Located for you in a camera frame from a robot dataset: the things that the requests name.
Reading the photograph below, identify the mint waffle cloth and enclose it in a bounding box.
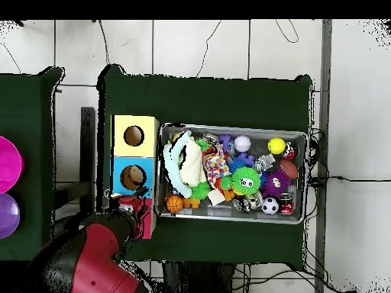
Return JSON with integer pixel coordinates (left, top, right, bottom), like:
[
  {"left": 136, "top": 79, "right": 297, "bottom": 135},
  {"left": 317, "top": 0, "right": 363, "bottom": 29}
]
[{"left": 162, "top": 130, "right": 197, "bottom": 199}]

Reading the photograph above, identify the cream waffle cloth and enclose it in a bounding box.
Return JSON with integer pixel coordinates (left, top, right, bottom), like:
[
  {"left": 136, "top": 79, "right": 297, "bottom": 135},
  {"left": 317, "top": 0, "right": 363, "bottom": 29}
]
[{"left": 179, "top": 138, "right": 208, "bottom": 188}]

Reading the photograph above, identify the colourful patterned cloth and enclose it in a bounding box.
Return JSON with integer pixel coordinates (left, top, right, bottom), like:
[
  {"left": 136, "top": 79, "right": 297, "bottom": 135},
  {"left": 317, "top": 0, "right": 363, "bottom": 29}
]
[{"left": 203, "top": 145, "right": 230, "bottom": 185}]

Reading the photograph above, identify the wooden box with three holes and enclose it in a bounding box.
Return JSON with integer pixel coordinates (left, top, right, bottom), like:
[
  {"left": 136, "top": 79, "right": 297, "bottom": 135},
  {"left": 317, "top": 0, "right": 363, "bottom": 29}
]
[{"left": 108, "top": 114, "right": 160, "bottom": 240}]

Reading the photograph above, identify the small orange basketball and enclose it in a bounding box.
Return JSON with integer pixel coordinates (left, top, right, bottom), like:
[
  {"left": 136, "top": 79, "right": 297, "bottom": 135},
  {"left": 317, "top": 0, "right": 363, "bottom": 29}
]
[{"left": 166, "top": 195, "right": 185, "bottom": 214}]

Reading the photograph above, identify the green spiky googly-eyed ball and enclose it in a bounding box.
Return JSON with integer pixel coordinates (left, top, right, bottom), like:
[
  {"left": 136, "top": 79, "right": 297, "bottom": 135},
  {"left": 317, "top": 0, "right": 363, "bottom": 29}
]
[{"left": 231, "top": 166, "right": 261, "bottom": 196}]

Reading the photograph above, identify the white baseball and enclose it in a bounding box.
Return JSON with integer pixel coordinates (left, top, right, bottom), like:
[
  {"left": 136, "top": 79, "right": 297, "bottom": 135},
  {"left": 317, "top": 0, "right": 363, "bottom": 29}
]
[{"left": 234, "top": 134, "right": 252, "bottom": 153}]

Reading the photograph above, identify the purple plastic bowl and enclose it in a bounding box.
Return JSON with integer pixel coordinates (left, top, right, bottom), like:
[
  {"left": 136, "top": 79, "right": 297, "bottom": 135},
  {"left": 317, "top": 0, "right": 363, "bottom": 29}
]
[{"left": 0, "top": 192, "right": 21, "bottom": 240}]

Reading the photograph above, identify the magenta plastic bowl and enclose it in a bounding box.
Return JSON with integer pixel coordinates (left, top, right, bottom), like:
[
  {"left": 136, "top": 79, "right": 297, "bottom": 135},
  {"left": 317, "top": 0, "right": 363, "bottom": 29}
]
[{"left": 0, "top": 135, "right": 24, "bottom": 195}]

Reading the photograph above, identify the dark green table cloth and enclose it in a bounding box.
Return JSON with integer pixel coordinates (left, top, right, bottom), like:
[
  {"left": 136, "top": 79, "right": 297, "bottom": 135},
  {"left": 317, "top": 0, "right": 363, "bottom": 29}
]
[
  {"left": 95, "top": 63, "right": 313, "bottom": 270},
  {"left": 0, "top": 66, "right": 71, "bottom": 264}
]

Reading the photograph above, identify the small soccer ball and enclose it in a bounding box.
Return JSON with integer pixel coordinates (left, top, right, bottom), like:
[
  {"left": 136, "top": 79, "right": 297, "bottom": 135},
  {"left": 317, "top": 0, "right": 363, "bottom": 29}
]
[{"left": 261, "top": 197, "right": 280, "bottom": 215}]

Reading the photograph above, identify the purple spiky googly-eyed toy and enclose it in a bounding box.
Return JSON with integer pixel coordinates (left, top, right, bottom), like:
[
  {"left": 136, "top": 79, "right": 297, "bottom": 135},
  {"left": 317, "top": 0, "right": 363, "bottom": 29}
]
[{"left": 261, "top": 169, "right": 292, "bottom": 198}]

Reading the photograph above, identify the yellow ball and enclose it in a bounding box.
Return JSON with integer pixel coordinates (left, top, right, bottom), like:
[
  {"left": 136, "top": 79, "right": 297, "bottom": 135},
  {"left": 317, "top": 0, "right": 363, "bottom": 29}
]
[{"left": 267, "top": 137, "right": 286, "bottom": 155}]

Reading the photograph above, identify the brown toy football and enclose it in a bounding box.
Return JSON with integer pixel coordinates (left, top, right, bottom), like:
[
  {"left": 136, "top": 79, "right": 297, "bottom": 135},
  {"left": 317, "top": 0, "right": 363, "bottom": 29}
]
[{"left": 276, "top": 159, "right": 299, "bottom": 180}]

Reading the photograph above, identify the shallow wire mesh bin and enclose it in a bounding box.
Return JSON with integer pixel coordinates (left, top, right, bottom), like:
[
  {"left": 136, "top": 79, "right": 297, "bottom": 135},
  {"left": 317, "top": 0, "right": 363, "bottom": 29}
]
[{"left": 154, "top": 123, "right": 309, "bottom": 225}]

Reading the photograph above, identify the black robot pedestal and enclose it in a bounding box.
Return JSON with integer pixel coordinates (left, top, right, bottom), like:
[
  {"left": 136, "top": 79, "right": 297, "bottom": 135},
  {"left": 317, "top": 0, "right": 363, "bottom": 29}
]
[{"left": 152, "top": 261, "right": 237, "bottom": 293}]

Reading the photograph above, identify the thin black cable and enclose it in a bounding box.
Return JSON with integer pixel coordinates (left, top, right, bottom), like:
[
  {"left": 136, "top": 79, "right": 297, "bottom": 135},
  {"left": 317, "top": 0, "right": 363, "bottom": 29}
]
[
  {"left": 195, "top": 19, "right": 222, "bottom": 78},
  {"left": 97, "top": 19, "right": 111, "bottom": 65},
  {"left": 274, "top": 19, "right": 299, "bottom": 43}
]

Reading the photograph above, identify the black power cable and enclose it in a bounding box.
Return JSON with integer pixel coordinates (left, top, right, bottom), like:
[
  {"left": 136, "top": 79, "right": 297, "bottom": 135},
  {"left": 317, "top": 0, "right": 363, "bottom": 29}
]
[{"left": 308, "top": 175, "right": 391, "bottom": 184}]

